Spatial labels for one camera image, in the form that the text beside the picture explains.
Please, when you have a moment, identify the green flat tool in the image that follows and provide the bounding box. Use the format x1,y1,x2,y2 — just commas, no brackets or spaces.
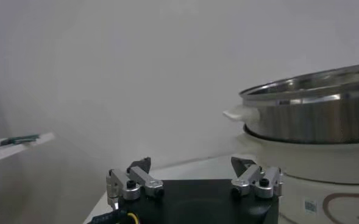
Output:
1,134,40,145

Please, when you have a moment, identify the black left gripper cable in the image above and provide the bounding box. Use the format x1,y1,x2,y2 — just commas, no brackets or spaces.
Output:
87,209,139,224

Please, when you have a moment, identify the white side table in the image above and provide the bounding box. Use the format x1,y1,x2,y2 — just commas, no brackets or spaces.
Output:
0,132,55,167

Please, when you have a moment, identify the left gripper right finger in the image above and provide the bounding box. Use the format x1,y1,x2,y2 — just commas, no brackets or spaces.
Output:
230,156,283,200

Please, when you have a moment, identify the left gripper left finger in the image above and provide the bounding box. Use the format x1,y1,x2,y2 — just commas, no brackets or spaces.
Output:
105,156,165,211

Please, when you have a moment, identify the white electric cooker base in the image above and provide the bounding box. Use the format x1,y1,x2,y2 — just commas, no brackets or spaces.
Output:
223,105,359,224

